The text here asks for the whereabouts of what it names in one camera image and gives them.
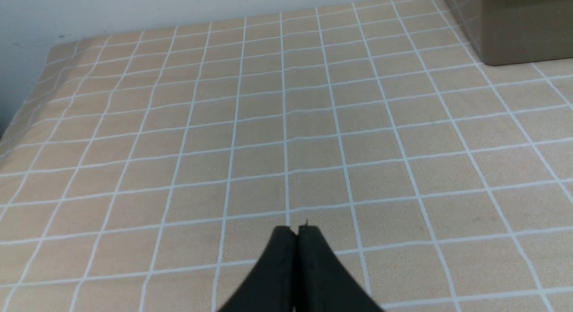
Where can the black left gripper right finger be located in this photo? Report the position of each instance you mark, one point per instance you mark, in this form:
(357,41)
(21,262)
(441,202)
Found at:
(324,283)

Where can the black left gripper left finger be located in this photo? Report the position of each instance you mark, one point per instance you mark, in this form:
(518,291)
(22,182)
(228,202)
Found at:
(268,286)

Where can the beige checkered tablecloth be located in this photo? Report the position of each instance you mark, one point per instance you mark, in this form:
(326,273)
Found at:
(148,169)

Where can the olive green plastic bin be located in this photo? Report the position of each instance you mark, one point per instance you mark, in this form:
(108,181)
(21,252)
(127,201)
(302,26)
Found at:
(506,32)

